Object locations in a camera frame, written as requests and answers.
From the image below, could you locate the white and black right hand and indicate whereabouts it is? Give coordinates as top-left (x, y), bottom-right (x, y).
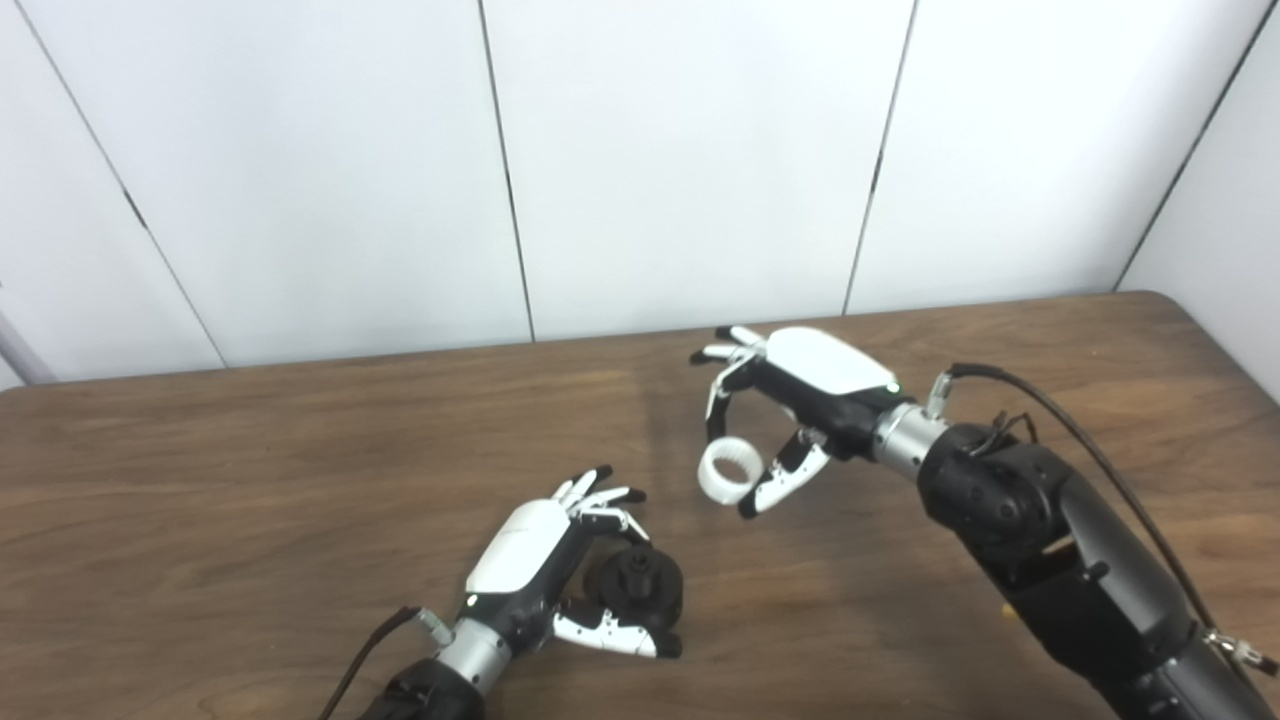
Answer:
top-left (688, 325), bottom-right (901, 519)

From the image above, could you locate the white and black left hand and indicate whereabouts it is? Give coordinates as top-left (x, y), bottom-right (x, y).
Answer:
top-left (465, 465), bottom-right (684, 661)

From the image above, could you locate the round black part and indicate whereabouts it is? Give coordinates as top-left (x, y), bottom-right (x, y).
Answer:
top-left (585, 547), bottom-right (686, 636)

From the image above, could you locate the white ring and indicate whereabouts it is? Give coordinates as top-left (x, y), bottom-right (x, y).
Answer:
top-left (697, 438), bottom-right (764, 504)

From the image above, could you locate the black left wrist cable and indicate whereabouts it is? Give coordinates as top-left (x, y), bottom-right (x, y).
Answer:
top-left (318, 605), bottom-right (453, 720)

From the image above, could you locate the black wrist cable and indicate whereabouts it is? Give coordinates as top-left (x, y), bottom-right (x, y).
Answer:
top-left (318, 605), bottom-right (453, 720)
top-left (925, 362), bottom-right (1280, 676)

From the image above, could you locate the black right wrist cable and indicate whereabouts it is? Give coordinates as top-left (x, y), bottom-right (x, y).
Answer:
top-left (925, 362), bottom-right (1280, 676)

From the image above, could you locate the grey metal post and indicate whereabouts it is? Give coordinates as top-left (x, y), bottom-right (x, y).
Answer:
top-left (0, 300), bottom-right (56, 386)

